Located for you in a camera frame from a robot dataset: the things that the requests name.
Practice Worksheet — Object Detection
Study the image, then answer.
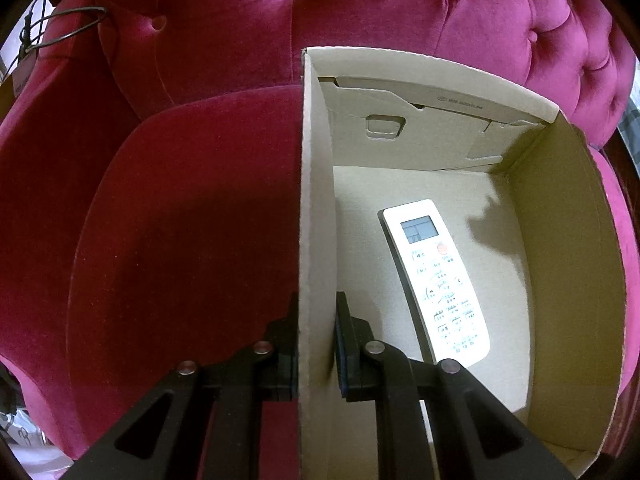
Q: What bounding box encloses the white remote control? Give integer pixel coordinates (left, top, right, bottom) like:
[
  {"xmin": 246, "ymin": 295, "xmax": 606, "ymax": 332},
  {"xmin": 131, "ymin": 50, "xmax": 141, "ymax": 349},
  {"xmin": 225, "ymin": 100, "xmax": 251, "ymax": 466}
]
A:
[{"xmin": 377, "ymin": 198, "xmax": 491, "ymax": 366}]

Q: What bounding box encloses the thin dark cable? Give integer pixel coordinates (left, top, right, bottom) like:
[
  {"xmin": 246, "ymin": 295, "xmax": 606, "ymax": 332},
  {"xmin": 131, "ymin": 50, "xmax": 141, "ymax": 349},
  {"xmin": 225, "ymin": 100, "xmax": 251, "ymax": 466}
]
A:
[{"xmin": 20, "ymin": 5, "xmax": 109, "ymax": 54}]

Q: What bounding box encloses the pink paper tag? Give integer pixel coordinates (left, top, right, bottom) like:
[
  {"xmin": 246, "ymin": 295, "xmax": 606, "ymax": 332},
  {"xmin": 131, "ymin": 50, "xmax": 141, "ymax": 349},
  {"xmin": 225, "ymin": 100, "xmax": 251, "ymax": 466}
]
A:
[{"xmin": 11, "ymin": 54, "xmax": 39, "ymax": 99}]

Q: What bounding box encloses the pink tufted velvet armchair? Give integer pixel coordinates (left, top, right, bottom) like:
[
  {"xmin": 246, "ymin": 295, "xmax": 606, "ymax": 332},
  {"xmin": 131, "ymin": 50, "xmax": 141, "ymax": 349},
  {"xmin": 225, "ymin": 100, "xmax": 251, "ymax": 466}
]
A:
[{"xmin": 0, "ymin": 0, "xmax": 640, "ymax": 480}]

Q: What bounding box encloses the grey patterned cloth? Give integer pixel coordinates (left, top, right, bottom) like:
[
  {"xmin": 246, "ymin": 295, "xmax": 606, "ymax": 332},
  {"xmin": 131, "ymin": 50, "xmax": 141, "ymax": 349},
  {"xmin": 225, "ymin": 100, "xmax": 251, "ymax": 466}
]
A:
[{"xmin": 617, "ymin": 104, "xmax": 640, "ymax": 177}]

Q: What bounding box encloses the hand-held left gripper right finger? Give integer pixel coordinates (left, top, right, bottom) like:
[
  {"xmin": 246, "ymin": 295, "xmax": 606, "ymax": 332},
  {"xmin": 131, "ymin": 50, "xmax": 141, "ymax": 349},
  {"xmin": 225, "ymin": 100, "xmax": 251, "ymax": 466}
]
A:
[{"xmin": 335, "ymin": 291, "xmax": 576, "ymax": 480}]

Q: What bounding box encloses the cardboard box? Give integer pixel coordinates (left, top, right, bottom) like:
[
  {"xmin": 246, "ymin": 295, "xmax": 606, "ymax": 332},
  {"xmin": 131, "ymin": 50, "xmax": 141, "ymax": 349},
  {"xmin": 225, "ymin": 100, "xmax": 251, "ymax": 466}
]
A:
[{"xmin": 298, "ymin": 46, "xmax": 629, "ymax": 480}]

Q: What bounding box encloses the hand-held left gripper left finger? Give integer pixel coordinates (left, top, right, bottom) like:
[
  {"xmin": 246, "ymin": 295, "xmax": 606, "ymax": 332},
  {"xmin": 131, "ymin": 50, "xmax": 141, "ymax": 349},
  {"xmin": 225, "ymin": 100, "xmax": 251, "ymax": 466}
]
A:
[{"xmin": 60, "ymin": 291, "xmax": 300, "ymax": 480}]

